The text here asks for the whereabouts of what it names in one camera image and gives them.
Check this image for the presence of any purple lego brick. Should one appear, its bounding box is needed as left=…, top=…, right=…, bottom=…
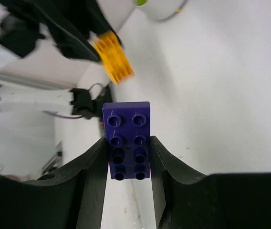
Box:
left=102, top=102, right=150, bottom=181

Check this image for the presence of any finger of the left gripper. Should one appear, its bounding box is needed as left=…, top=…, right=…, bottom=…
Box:
left=0, top=0, right=114, bottom=62

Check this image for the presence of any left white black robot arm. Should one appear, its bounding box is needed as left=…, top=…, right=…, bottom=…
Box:
left=0, top=0, right=116, bottom=119

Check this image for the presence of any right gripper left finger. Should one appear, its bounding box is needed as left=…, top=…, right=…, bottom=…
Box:
left=0, top=139, right=108, bottom=229

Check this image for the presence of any front aluminium rail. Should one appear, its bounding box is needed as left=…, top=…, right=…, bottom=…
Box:
left=41, top=141, right=63, bottom=176

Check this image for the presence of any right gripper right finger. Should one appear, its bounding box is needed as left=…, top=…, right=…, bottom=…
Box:
left=151, top=136, right=271, bottom=229

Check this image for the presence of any white round divided container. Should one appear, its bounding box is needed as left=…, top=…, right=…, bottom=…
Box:
left=133, top=0, right=187, bottom=21

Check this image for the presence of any yellow lego plate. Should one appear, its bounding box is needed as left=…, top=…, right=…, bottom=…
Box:
left=93, top=31, right=134, bottom=85

